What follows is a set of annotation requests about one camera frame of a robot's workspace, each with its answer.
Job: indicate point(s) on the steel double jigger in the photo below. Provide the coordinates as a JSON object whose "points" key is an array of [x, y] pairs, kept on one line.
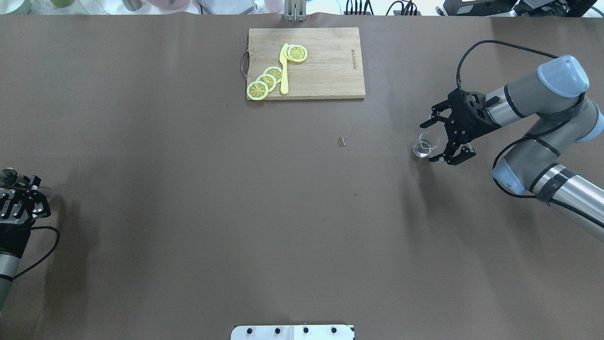
{"points": [[11, 179]]}

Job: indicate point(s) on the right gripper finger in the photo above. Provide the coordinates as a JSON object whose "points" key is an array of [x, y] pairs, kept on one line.
{"points": [[454, 153], [440, 112]]}

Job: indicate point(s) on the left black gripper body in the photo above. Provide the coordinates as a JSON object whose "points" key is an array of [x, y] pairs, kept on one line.
{"points": [[13, 237]]}

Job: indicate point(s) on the yellow plastic knife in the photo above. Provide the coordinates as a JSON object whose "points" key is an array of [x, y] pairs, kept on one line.
{"points": [[284, 85]]}

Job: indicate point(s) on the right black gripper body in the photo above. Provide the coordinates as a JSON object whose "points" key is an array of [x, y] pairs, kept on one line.
{"points": [[473, 129]]}

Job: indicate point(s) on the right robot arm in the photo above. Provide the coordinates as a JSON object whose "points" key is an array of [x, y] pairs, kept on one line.
{"points": [[529, 167]]}

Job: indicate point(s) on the lemon slice front top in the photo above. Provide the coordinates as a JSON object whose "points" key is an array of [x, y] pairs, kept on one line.
{"points": [[298, 53]]}

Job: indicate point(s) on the bamboo cutting board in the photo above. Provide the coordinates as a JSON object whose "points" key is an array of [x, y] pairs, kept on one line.
{"points": [[333, 69]]}

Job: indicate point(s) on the lemon slice front under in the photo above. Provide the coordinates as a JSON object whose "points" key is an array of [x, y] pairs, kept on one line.
{"points": [[286, 52]]}

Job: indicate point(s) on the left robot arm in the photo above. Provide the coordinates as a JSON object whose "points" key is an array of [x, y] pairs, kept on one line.
{"points": [[23, 201]]}

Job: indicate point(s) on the aluminium frame post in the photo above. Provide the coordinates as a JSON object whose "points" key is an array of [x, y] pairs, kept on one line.
{"points": [[295, 10]]}

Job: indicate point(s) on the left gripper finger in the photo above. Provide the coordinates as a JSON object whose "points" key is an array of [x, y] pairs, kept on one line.
{"points": [[35, 199], [11, 205]]}

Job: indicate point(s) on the clear glass measuring cup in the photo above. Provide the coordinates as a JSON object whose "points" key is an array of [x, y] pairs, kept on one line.
{"points": [[426, 144]]}

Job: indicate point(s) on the white camera mast base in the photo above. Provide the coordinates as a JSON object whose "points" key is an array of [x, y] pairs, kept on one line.
{"points": [[294, 332]]}

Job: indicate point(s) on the lemon slice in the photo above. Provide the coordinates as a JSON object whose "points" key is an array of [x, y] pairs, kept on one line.
{"points": [[270, 80], [298, 53], [275, 71]]}

